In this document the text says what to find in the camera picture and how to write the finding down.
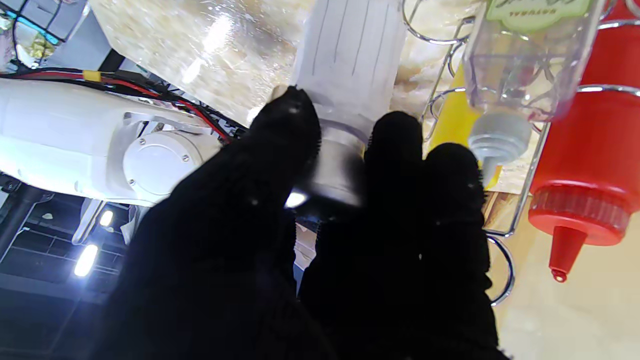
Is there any chrome wire condiment rack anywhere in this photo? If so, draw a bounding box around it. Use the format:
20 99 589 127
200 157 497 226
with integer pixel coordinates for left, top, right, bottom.
400 0 640 307

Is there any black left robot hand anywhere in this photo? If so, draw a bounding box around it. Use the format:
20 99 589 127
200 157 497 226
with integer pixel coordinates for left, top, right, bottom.
90 86 508 360

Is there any clear square glass bottle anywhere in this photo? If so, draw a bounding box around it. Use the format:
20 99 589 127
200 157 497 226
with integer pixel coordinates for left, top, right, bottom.
462 0 607 187

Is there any red squeeze bottle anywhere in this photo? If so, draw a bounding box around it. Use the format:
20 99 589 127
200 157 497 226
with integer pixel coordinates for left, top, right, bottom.
527 0 640 284

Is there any white shaker with metal cap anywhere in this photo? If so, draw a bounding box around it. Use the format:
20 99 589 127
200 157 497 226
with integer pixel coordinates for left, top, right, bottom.
287 0 408 208

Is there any yellow squeeze bottle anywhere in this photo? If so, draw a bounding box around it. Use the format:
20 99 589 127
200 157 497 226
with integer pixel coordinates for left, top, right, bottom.
429 62 502 191

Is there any red and black right cable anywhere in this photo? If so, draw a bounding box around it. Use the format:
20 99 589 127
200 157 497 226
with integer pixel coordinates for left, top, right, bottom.
0 67 246 143

